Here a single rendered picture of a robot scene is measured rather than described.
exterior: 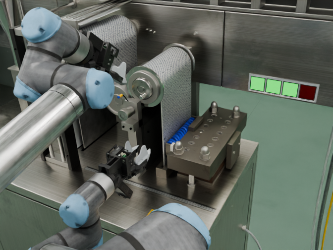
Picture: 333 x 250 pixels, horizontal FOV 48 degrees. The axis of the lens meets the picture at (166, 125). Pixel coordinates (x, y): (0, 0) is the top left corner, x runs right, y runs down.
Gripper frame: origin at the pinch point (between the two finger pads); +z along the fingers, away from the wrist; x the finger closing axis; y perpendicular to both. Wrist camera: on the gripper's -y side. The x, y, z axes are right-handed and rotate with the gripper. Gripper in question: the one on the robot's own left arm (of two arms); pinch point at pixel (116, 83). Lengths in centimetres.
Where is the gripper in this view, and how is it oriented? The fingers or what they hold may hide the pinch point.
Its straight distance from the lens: 109.5
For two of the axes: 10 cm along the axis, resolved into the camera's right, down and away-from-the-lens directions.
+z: 3.8, 2.0, 9.0
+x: -8.8, -2.2, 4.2
